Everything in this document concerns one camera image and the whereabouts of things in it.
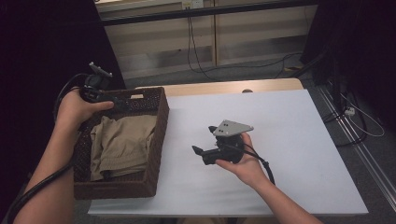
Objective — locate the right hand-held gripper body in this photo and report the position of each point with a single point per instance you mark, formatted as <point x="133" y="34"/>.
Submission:
<point x="229" y="149"/>

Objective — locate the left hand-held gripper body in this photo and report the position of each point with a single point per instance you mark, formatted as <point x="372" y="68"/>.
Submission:
<point x="95" y="88"/>

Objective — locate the khaki pants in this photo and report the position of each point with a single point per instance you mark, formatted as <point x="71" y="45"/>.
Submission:
<point x="124" y="140"/>

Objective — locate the brown woven basket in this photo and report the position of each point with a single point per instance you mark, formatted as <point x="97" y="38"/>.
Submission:
<point x="155" y="161"/>

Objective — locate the person's right hand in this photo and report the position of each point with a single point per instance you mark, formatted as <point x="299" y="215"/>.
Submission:
<point x="249" y="169"/>

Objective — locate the person's left hand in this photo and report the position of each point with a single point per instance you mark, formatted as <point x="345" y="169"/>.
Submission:
<point x="73" y="112"/>

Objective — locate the wooden table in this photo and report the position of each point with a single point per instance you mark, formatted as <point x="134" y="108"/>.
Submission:
<point x="218" y="87"/>

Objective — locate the dark round table grommet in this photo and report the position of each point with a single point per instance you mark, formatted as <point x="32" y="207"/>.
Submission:
<point x="247" y="90"/>

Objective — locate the white table board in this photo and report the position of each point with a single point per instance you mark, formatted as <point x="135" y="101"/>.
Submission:
<point x="286" y="118"/>

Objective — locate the black curtain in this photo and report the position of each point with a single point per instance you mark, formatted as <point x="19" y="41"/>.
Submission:
<point x="358" y="37"/>
<point x="31" y="46"/>

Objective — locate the black metal bar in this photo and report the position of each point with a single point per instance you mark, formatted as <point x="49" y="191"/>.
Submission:
<point x="155" y="17"/>

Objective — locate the yellow floor tape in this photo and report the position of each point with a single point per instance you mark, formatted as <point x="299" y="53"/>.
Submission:
<point x="294" y="68"/>

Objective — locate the light wooden cabinet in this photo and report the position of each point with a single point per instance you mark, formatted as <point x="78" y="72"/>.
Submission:
<point x="258" y="28"/>

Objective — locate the black slanted stand leg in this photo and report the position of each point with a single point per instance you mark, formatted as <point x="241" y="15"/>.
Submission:
<point x="308" y="65"/>

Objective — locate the white plug adapter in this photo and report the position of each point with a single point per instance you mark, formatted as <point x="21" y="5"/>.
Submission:
<point x="349" y="111"/>

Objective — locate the white wall socket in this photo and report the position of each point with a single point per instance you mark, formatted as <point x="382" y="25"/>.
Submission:
<point x="192" y="4"/>

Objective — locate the metal floor rail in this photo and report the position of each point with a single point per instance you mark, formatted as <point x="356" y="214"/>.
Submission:
<point x="367" y="155"/>

